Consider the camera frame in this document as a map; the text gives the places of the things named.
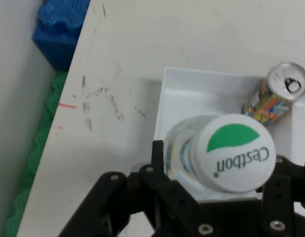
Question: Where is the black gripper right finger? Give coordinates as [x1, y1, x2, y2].
[256, 155, 305, 237]

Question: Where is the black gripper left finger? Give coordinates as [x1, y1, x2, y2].
[58, 140, 217, 237]

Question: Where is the clear water bottle white cap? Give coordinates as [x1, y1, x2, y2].
[163, 114, 276, 196]

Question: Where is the white plastic tray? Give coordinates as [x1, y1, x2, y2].
[153, 66, 305, 218]

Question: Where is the colourful drink can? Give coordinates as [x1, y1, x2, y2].
[241, 61, 305, 126]

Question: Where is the green foam mat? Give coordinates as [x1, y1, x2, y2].
[4, 70, 69, 237]

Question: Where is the blue plastic object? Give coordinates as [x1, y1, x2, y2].
[32, 0, 90, 71]

